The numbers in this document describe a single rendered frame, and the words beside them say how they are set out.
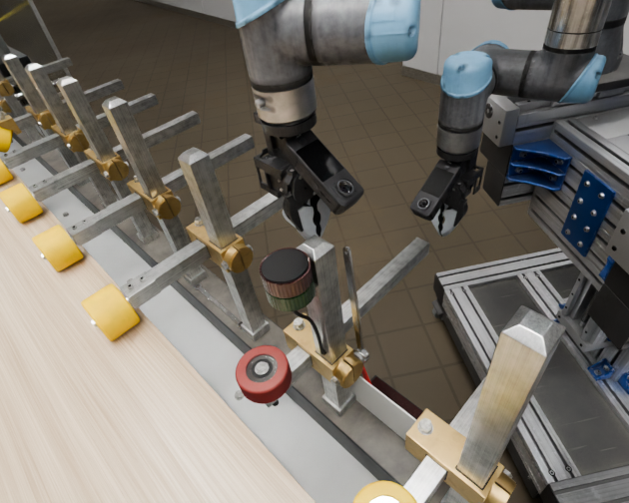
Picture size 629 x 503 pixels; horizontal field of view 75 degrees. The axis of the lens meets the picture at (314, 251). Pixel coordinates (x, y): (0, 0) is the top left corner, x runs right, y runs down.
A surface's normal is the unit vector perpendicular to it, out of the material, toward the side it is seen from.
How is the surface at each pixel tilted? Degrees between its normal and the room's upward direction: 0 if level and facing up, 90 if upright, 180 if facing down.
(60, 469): 0
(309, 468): 0
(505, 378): 90
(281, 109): 90
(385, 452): 0
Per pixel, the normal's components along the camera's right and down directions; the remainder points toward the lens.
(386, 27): -0.21, 0.56
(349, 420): -0.12, -0.72
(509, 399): -0.70, 0.54
